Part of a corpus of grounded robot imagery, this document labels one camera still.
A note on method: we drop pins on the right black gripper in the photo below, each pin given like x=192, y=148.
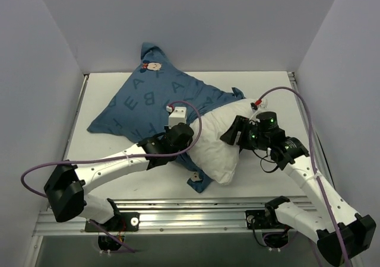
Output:
x=240, y=131

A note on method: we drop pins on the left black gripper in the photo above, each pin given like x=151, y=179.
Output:
x=184, y=131

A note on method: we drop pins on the white pillow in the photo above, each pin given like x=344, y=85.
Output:
x=214, y=157

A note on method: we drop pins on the blue cartoon print pillowcase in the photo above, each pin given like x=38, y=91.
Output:
x=138, y=109

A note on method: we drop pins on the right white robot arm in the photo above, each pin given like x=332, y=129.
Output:
x=339, y=231

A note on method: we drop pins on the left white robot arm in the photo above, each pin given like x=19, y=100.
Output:
x=69, y=187

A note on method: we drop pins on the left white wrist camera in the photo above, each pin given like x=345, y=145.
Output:
x=177, y=115

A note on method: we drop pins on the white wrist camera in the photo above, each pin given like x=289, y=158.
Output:
x=177, y=115
x=259, y=104

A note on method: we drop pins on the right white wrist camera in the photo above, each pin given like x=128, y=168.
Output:
x=259, y=104

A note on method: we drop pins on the aluminium front rail frame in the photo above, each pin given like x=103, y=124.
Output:
x=174, y=216

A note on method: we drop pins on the right aluminium side rail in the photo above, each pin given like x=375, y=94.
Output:
x=320, y=159

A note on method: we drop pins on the aluminium side rail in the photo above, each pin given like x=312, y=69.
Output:
x=320, y=159
x=77, y=112

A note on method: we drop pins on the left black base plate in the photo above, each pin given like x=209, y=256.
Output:
x=125, y=221

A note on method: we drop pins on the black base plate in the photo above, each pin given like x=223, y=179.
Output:
x=125, y=221
x=256, y=219

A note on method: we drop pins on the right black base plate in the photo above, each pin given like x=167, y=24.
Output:
x=256, y=219

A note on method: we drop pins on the left aluminium side rail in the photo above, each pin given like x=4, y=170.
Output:
x=77, y=112

